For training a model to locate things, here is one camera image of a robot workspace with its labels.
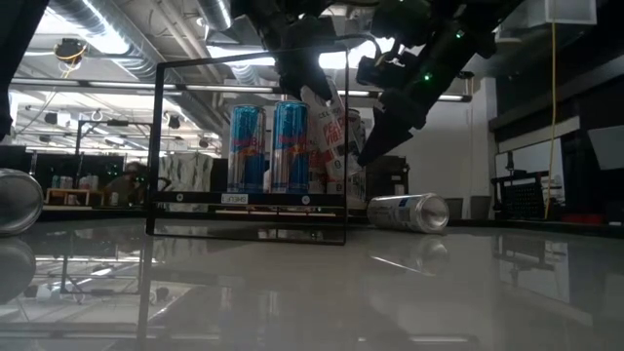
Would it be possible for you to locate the silver blue Red Bull can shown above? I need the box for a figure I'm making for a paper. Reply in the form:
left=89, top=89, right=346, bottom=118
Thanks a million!
left=270, top=99, right=311, bottom=195
left=227, top=103, right=267, bottom=195

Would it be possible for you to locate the Celsius Arctic Vibe can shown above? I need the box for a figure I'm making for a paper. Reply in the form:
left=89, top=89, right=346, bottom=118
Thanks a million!
left=0, top=168, right=46, bottom=239
left=366, top=192, right=450, bottom=236

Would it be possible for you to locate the grey waste bin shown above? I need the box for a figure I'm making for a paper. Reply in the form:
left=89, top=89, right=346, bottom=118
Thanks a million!
left=443, top=196, right=465, bottom=220
left=469, top=195, right=493, bottom=220

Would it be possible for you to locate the white paper sheet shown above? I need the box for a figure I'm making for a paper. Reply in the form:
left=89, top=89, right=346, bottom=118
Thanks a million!
left=587, top=125, right=624, bottom=172

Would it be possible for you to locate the black yellow ceiling cable reel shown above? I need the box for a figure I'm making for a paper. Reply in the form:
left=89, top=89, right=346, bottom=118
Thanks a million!
left=53, top=37, right=89, bottom=67

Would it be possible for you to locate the black metal table frame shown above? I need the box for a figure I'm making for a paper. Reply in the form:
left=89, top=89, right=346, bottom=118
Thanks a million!
left=0, top=207, right=624, bottom=235

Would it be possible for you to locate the wooden side table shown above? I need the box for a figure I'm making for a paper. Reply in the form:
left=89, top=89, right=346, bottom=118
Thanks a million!
left=45, top=186, right=102, bottom=207

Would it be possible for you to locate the black cart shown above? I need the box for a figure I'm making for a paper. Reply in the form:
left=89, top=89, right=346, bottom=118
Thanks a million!
left=489, top=169, right=562, bottom=220

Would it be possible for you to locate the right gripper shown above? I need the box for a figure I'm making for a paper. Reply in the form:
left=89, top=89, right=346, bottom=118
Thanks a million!
left=357, top=27, right=489, bottom=168

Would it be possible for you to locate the black cabinet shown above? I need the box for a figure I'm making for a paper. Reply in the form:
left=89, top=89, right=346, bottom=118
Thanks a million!
left=366, top=154, right=410, bottom=201

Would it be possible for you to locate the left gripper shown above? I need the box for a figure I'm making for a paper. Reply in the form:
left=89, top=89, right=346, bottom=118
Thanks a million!
left=233, top=0, right=343, bottom=102

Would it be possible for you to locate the yellow hanging cable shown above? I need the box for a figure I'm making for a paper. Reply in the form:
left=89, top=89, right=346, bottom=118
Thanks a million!
left=543, top=21, right=558, bottom=219

